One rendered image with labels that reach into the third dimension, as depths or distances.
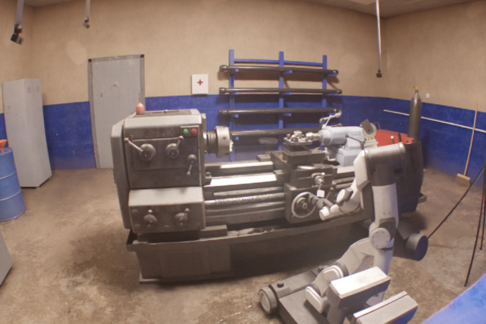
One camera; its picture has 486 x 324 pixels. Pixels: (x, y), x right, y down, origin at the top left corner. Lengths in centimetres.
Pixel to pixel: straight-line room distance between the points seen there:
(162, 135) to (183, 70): 333
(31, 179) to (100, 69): 235
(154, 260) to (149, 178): 69
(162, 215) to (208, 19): 407
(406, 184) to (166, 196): 144
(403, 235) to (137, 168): 160
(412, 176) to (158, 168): 150
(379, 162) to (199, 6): 471
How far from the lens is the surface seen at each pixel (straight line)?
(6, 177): 389
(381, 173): 94
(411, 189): 114
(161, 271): 224
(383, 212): 97
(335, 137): 237
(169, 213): 182
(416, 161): 113
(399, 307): 67
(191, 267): 221
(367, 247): 124
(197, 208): 181
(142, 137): 179
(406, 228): 117
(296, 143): 189
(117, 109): 513
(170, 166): 181
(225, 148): 197
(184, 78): 501
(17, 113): 482
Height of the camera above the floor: 154
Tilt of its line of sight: 13 degrees down
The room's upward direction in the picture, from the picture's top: straight up
